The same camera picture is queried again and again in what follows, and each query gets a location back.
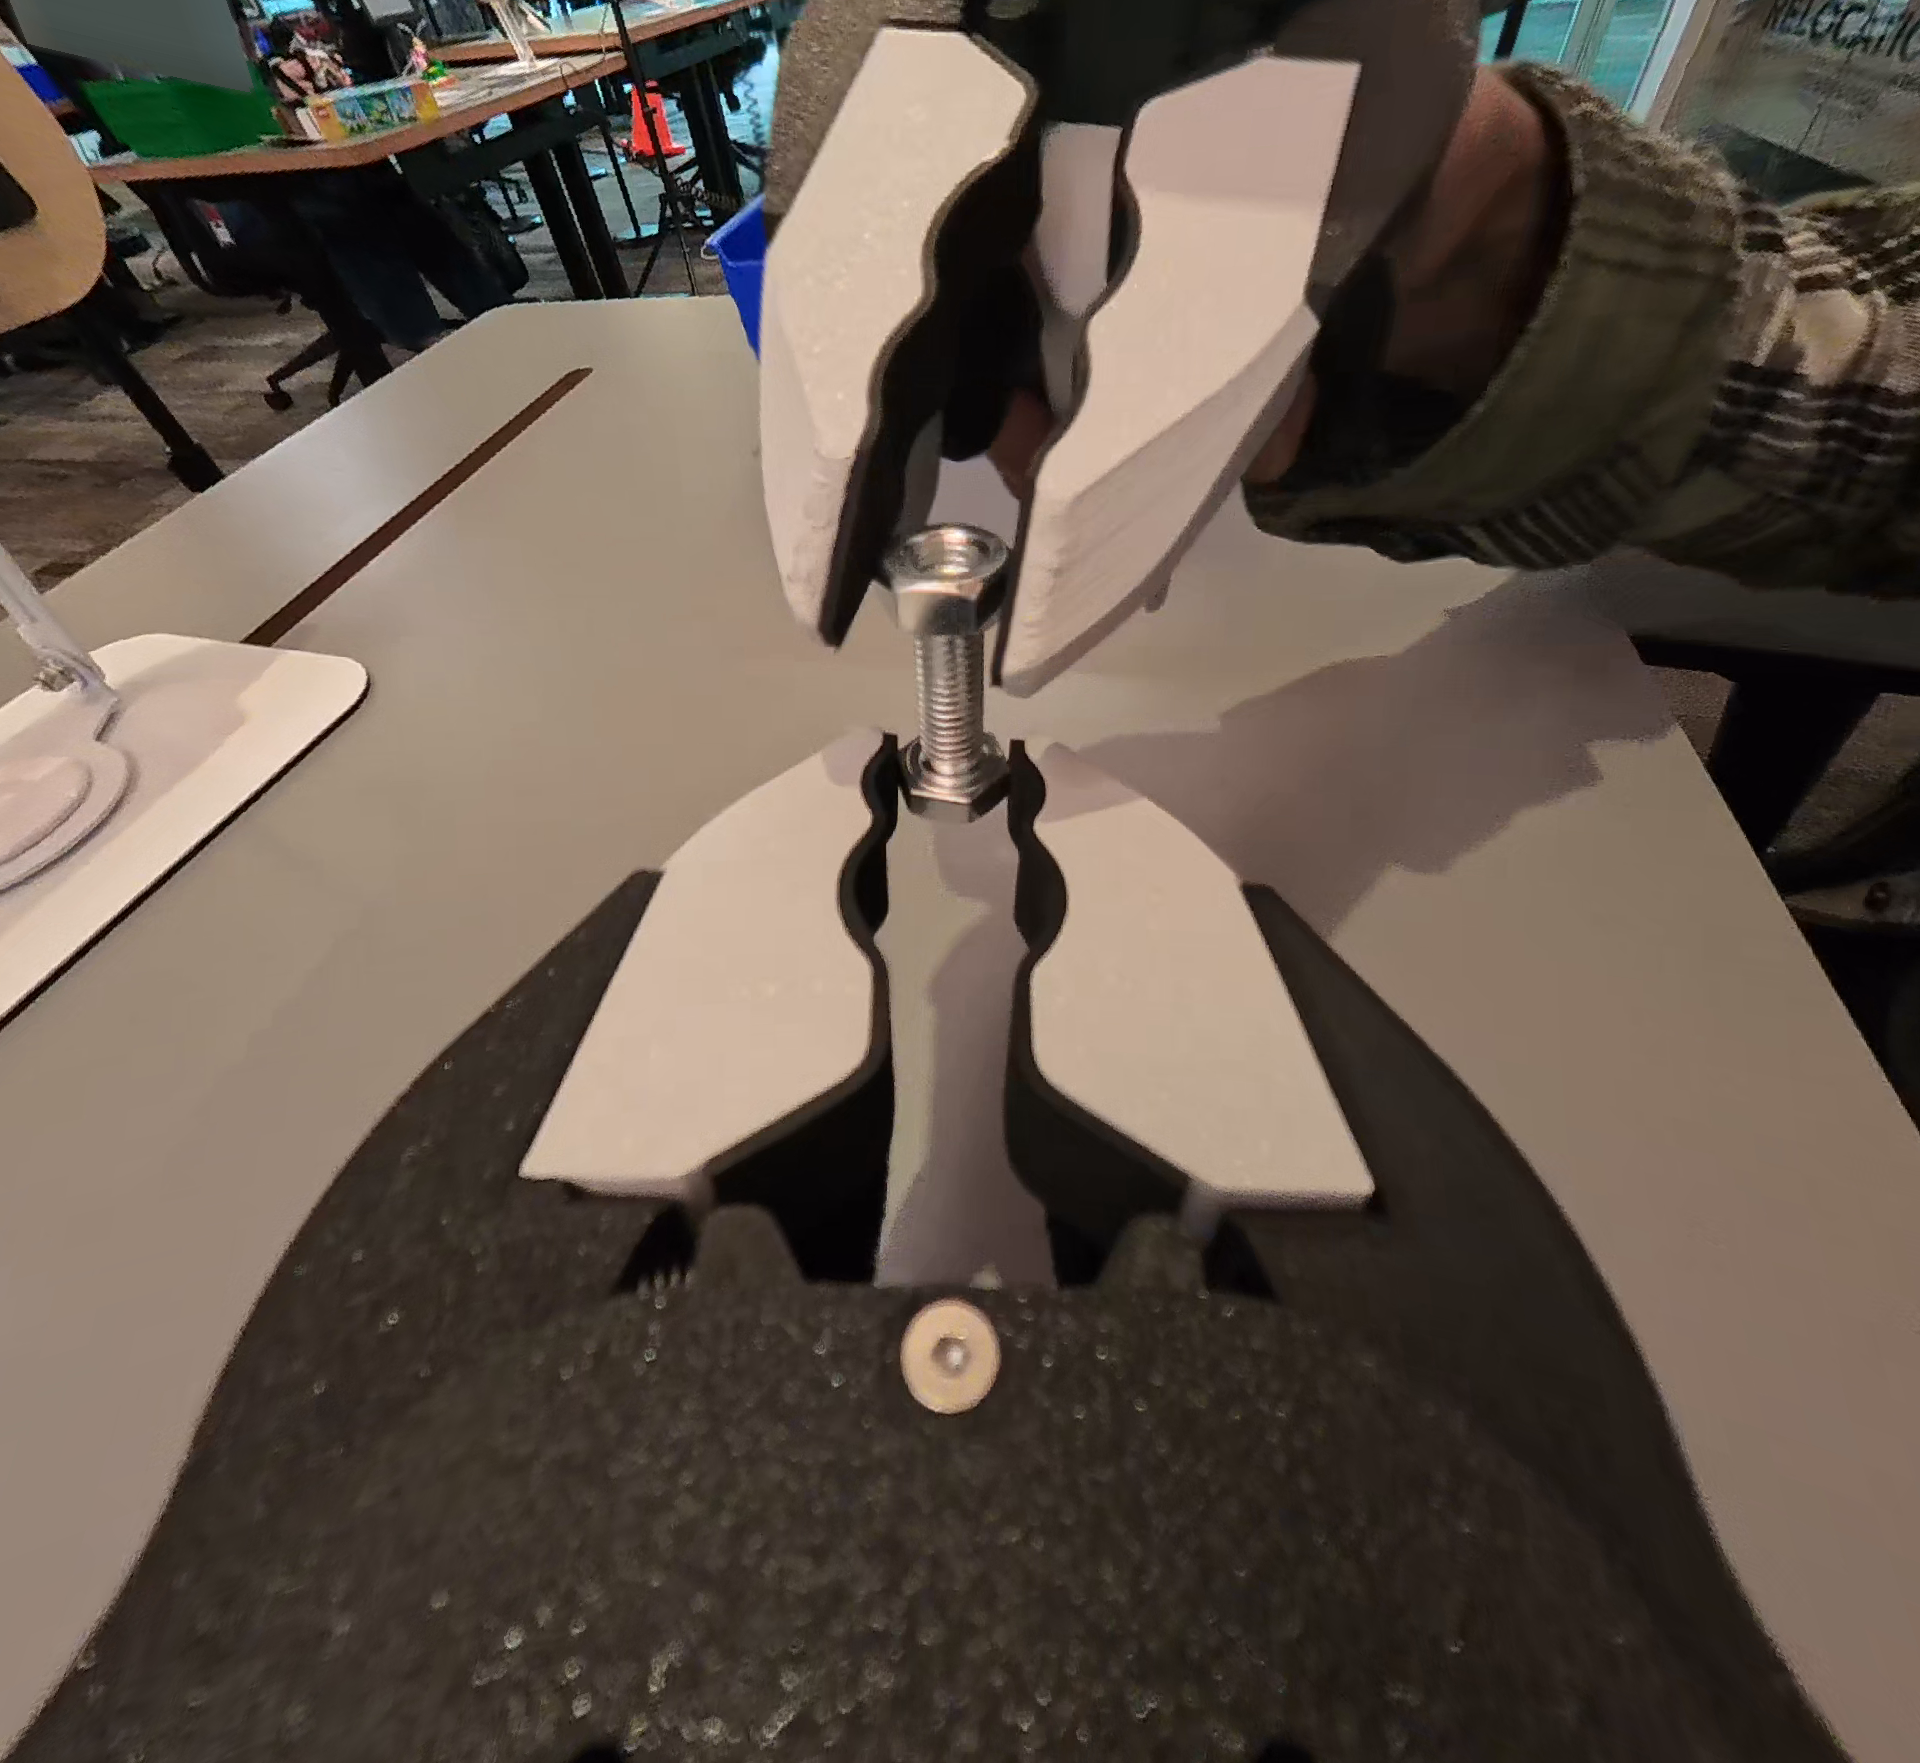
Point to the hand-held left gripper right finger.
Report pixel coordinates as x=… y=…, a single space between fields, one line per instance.
x=1185 y=1013

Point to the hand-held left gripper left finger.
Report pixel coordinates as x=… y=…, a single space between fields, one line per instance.
x=720 y=999

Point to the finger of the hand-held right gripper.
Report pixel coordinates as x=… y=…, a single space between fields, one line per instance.
x=855 y=293
x=1200 y=337

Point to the silver hex nut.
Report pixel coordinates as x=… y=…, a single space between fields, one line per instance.
x=953 y=791

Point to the silver hex bolt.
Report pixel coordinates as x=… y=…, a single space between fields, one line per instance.
x=949 y=681

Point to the person's right forearm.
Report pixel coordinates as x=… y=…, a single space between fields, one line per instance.
x=1725 y=368

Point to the person's right hand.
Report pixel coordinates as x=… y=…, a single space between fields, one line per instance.
x=1502 y=233

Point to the blue plastic bin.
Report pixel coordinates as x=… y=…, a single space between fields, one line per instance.
x=739 y=279

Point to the light stand tripod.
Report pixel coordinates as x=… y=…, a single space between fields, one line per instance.
x=670 y=198

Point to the orange traffic cone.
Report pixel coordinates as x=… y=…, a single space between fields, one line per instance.
x=653 y=127

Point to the wooden office desk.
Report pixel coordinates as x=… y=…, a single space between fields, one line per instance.
x=451 y=125

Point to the colourful toy box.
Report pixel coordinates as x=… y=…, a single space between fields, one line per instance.
x=376 y=110

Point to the clear acrylic stand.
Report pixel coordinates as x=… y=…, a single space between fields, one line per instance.
x=61 y=773

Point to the green plastic bin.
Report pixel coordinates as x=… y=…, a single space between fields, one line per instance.
x=172 y=117

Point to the wooden chair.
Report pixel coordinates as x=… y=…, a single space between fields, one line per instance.
x=45 y=218

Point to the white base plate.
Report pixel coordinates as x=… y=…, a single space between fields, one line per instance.
x=225 y=773

